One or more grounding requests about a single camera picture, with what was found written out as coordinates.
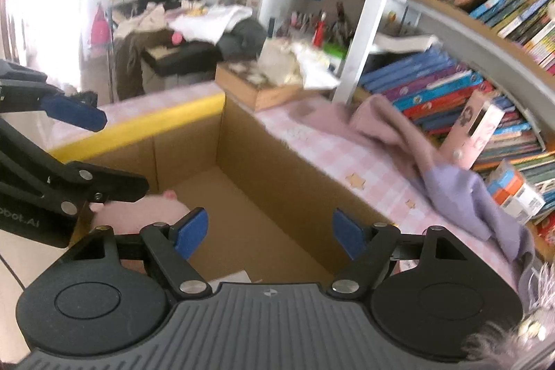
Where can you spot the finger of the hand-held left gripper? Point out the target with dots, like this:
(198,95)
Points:
(99,184)
(73,113)

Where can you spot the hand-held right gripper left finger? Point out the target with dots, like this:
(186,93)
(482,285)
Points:
(190,233)

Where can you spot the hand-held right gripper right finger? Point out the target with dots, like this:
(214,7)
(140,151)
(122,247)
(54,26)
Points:
(349,233)

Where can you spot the pink plush toy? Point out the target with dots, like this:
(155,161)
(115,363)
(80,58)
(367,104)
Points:
(130,214)

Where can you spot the yellow cardboard box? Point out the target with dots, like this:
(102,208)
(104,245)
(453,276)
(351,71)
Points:
(247,218)

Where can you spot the olive jacket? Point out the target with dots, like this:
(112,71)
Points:
(130,62)

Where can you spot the pink hanging bag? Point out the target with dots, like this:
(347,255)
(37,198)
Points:
(99,29)

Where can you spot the pink and purple scarf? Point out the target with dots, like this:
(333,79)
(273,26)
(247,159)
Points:
(455,196)

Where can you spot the black case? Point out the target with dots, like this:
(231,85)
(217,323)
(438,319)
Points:
(182,55)

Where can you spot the wooden tray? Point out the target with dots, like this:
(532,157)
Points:
(260,92)

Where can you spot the white cloth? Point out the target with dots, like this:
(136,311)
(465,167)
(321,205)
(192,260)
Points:
(208,21)

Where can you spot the pink carton box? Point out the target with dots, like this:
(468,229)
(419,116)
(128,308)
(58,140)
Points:
(475,127)

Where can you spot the row of colourful books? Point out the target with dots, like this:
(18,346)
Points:
(433,88)

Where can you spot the orange and white box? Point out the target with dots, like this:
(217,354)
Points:
(514,192)

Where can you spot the tissue pack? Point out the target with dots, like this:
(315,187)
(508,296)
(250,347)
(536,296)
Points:
(286,64)

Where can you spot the green small box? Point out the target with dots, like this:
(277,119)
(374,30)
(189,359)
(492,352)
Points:
(334,50)

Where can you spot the dark grey cloth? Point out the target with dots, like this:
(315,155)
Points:
(243,38)

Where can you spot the red glue bottle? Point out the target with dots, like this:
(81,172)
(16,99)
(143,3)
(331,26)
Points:
(320,32)

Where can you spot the cluster of pens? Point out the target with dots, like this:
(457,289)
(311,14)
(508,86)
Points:
(303,21)

